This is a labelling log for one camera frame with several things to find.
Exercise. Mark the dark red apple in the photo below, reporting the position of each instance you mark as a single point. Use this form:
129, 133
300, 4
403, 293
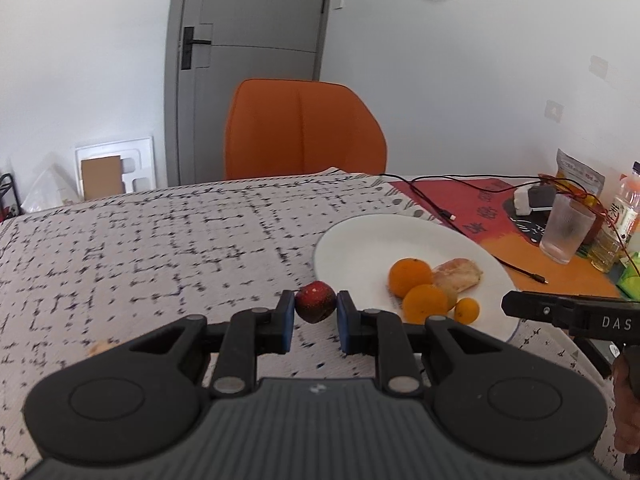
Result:
315, 302

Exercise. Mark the clear plastic cup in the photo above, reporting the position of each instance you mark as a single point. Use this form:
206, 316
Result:
568, 225

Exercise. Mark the white plate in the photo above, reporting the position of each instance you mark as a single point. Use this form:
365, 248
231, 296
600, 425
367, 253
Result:
357, 253

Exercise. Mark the white power adapter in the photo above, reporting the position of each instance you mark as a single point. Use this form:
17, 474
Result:
533, 198

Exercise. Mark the orange in plate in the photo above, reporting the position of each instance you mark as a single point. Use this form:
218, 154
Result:
407, 273

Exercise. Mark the black shoe rack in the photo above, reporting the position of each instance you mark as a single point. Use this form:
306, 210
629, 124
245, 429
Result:
9, 204

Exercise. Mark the orange chair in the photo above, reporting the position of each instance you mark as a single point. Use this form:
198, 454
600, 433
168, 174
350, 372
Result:
282, 127

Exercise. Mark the red placemat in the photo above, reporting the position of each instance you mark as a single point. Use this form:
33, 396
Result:
478, 210

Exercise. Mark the snack bag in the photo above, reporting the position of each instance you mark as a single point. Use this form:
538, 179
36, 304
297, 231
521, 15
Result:
579, 174

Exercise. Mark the small tangerine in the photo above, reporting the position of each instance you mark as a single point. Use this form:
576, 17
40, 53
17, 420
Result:
466, 311

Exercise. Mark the right hand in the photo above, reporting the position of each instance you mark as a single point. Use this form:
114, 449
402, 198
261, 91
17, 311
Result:
626, 411

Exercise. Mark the grey door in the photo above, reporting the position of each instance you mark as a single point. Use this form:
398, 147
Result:
250, 39

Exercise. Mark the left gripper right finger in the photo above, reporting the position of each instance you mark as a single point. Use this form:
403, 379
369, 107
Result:
489, 397

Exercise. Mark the clear plastic bag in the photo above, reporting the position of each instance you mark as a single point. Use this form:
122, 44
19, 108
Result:
50, 190

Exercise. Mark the plastic drink bottle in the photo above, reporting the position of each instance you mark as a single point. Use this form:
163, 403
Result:
618, 225

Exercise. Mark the short peeled pomelo segment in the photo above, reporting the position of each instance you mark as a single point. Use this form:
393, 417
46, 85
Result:
456, 276

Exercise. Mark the brown cardboard piece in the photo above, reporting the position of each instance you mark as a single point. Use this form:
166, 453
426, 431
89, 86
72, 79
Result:
102, 177

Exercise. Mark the black door handle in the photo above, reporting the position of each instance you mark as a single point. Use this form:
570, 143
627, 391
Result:
189, 42

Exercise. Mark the long peeled pomelo segment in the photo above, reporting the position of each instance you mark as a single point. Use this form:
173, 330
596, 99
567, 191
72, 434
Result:
101, 347

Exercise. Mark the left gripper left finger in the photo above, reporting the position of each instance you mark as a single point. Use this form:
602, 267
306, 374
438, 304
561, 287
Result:
140, 398

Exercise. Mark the white foam packaging board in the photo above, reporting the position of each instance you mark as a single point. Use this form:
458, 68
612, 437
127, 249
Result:
138, 164

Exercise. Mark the large orange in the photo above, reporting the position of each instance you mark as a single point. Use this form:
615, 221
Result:
423, 301

